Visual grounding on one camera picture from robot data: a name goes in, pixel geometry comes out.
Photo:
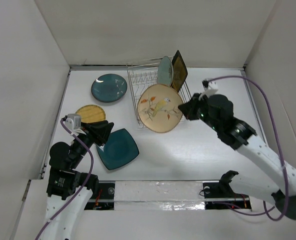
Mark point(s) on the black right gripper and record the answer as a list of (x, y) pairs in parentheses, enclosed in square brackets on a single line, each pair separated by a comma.
[(189, 108)]

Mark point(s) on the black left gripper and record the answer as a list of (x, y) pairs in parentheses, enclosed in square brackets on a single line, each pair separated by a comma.
[(101, 129)]

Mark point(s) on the square dark teal plate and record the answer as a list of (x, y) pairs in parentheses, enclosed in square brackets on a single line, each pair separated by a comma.
[(118, 151)]

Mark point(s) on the round woven bamboo plate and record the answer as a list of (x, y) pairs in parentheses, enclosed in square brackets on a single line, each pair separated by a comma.
[(91, 114)]

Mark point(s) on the cream bird painted plate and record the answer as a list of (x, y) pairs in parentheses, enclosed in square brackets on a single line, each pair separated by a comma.
[(158, 108)]

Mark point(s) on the square black yellow plate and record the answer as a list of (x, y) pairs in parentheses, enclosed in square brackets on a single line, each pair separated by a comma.
[(180, 72)]

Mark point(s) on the light green flower plate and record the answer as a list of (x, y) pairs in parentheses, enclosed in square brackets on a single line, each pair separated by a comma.
[(165, 71)]

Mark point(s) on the round teal blossom plate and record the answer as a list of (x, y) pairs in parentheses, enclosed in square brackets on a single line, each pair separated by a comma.
[(109, 88)]

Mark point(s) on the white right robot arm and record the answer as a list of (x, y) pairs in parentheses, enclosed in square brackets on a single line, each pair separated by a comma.
[(278, 187)]

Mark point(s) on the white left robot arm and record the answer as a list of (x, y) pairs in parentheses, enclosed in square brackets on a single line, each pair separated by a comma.
[(71, 182)]

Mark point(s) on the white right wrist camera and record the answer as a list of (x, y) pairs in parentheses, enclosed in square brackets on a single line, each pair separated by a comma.
[(210, 88)]

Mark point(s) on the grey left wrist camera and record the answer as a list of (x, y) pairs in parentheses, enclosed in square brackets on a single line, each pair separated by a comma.
[(74, 121)]

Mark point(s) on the metal wire dish rack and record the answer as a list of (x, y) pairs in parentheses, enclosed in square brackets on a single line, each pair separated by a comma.
[(143, 74)]

